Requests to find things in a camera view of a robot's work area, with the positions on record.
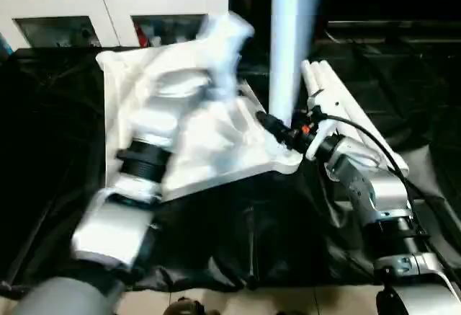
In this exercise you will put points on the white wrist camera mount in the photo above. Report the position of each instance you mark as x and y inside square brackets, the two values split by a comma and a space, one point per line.
[324, 120]
[227, 52]

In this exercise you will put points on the black plastic mat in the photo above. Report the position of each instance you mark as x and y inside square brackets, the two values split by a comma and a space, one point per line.
[47, 113]

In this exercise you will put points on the brown rounded object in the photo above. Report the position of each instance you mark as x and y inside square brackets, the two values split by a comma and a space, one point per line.
[187, 307]

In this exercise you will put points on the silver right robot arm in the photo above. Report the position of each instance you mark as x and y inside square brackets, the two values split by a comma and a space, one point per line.
[371, 185]

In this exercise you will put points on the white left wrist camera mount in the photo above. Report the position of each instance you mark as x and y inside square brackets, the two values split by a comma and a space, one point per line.
[227, 52]

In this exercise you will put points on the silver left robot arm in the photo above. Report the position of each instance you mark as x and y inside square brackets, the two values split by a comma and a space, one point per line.
[119, 214]

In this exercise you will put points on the black flat panel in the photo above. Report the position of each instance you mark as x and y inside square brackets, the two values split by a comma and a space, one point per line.
[396, 26]

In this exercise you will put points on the white cabinet with glass doors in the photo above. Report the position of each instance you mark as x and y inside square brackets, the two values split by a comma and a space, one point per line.
[90, 1]

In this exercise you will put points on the white plastic table leg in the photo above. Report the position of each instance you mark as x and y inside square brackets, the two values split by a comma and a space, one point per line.
[311, 77]
[360, 113]
[286, 41]
[324, 77]

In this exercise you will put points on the white plastic table top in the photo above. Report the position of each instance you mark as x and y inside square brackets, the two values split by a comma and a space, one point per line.
[223, 149]

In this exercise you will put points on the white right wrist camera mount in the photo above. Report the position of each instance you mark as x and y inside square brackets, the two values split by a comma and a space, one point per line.
[324, 120]

